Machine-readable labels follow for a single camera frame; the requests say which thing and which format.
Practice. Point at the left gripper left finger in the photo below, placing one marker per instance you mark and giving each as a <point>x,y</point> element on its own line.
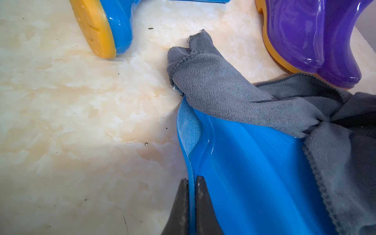
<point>178,221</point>

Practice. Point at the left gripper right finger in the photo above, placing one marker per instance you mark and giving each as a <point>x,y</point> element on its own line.
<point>205,218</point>

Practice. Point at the blue boot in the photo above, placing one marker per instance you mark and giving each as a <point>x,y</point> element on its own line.
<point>258,179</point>
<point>106,25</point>

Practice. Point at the grey cloth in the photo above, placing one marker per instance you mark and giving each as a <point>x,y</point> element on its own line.
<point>337,128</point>

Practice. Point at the purple boot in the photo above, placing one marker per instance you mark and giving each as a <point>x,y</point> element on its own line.
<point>340,67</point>
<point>293,33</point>

